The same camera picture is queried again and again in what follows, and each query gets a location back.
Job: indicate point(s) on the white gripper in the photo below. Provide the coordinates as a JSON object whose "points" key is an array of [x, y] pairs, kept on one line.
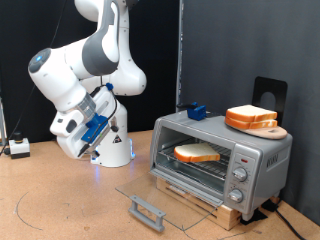
{"points": [[60, 133]]}

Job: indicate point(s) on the glass oven door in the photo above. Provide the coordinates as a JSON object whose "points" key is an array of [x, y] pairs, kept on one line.
{"points": [[146, 213]]}

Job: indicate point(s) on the white bread slice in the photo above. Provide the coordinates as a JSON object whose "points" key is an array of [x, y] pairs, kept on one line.
{"points": [[251, 113], [196, 152], [248, 124]]}

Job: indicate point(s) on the blue spatula grip block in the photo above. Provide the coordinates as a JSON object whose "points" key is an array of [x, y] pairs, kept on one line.
{"points": [[196, 111]]}

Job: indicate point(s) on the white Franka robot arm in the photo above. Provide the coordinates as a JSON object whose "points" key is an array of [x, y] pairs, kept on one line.
{"points": [[100, 50]]}

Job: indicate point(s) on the silver oven knob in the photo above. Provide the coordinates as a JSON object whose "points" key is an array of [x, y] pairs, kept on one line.
{"points": [[240, 174], [235, 196]]}

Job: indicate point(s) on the silver toaster oven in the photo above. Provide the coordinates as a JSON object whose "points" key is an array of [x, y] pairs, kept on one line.
{"points": [[266, 173]]}

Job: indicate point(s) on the emergency stop button box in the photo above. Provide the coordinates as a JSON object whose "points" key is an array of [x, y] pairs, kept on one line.
{"points": [[18, 148]]}

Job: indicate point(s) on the vertical aluminium pole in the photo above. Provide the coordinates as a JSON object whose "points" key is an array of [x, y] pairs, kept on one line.
{"points": [[180, 50]]}

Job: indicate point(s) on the wooden slatted crate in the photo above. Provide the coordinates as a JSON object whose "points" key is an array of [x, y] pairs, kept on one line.
{"points": [[230, 216]]}

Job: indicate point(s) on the round wooden cutting board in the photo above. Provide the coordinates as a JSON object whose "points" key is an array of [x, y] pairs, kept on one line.
{"points": [[271, 133]]}

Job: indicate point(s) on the black foam pad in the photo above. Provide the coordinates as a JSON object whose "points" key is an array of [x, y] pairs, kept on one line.
{"points": [[255, 216]]}

